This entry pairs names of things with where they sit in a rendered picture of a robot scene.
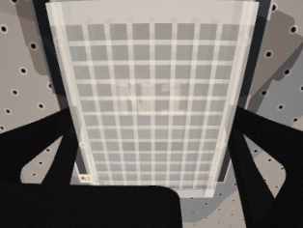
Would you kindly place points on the black plate nest marked n1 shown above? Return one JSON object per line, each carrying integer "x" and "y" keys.
{"x": 52, "y": 66}

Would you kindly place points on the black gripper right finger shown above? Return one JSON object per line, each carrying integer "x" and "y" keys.
{"x": 283, "y": 143}

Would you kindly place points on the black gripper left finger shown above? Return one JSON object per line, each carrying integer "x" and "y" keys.
{"x": 19, "y": 146}

